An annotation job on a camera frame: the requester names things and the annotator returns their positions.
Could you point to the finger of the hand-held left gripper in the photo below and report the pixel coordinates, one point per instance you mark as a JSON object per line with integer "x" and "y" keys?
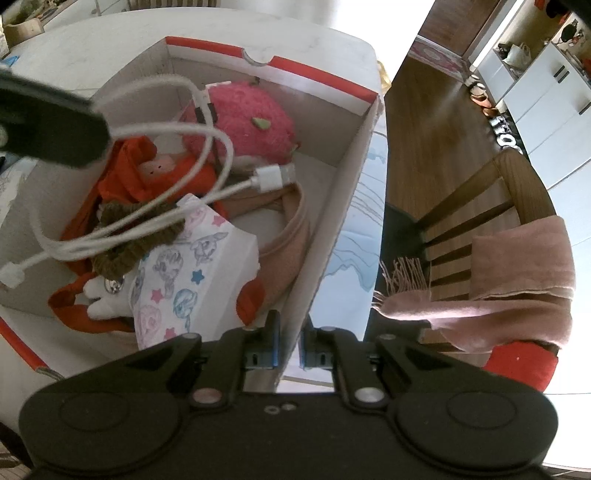
{"x": 46, "y": 90}
{"x": 60, "y": 136}

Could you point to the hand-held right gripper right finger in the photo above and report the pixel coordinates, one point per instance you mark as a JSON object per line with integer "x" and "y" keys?
{"x": 307, "y": 346}

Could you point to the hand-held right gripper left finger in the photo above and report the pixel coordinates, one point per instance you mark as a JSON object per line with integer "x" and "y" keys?
{"x": 273, "y": 339}

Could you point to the red cloth garment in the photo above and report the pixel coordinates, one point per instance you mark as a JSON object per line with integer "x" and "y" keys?
{"x": 124, "y": 170}

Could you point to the pink cloth garment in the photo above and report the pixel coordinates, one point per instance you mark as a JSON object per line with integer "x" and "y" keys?
{"x": 286, "y": 244}

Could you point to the printed tissue packet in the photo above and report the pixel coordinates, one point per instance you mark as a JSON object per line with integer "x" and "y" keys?
{"x": 203, "y": 258}

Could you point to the brown knitted cloth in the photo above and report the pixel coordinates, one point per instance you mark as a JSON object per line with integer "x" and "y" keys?
{"x": 124, "y": 249}

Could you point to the white tooth plush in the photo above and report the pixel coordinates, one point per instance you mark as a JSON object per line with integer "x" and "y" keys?
{"x": 99, "y": 300}

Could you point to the pink plush toy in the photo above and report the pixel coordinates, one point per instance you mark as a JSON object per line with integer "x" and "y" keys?
{"x": 249, "y": 115}

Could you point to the red cardboard box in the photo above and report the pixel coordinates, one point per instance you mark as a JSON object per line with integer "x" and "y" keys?
{"x": 355, "y": 152}

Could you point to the wooden slat-back chair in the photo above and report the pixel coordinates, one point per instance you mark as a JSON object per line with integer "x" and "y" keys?
{"x": 161, "y": 4}
{"x": 485, "y": 184}

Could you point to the red cushion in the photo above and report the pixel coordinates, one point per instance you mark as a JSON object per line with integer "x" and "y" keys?
{"x": 521, "y": 367}

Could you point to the pink fringed scarf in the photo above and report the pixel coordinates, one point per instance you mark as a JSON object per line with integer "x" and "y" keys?
{"x": 517, "y": 272}

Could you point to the small yellow object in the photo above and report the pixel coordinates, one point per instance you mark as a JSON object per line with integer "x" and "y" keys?
{"x": 384, "y": 76}

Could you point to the row of shoes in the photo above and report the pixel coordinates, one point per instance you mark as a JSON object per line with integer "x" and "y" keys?
{"x": 501, "y": 129}

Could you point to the red patterned rug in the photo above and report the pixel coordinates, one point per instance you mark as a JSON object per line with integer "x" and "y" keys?
{"x": 436, "y": 55}

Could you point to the white tote bag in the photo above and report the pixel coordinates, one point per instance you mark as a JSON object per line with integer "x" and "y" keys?
{"x": 515, "y": 54}

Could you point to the brown door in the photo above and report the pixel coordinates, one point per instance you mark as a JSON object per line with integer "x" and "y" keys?
{"x": 466, "y": 18}

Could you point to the white wall cabinet unit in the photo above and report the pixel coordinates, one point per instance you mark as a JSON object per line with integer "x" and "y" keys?
{"x": 545, "y": 101}

